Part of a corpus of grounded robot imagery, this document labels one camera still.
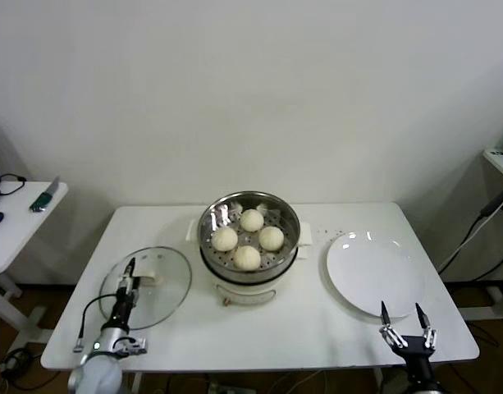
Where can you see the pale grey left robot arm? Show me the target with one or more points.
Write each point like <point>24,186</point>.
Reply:
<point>97,373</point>

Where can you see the white shelf rack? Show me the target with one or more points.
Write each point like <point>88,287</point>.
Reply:
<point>499,162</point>

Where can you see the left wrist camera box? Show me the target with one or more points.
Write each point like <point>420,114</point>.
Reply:
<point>132,349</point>

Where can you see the white steamed baozi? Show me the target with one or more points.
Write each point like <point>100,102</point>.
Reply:
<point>224,239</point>
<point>271,238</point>
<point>247,258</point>
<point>251,220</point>

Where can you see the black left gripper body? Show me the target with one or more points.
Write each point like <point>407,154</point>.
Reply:
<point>124,308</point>

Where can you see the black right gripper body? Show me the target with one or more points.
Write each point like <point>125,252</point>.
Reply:
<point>415,353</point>

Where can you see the black power adapter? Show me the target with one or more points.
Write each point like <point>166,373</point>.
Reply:
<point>492,204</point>

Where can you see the stainless steel steamer basket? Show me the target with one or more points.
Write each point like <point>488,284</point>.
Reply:
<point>218,213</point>

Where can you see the round glass lid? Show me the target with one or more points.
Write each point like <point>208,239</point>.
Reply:
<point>165,295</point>

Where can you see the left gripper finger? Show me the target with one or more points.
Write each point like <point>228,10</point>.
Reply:
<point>137,284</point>
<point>127,284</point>

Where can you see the white side table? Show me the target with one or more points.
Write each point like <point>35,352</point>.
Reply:
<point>25,230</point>

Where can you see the round white plate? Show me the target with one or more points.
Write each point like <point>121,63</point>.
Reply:
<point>374,275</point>

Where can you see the white electric cooker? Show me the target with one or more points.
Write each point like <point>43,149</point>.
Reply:
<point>247,293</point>

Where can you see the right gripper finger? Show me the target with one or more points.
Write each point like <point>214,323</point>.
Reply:
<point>392,336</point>
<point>429,338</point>

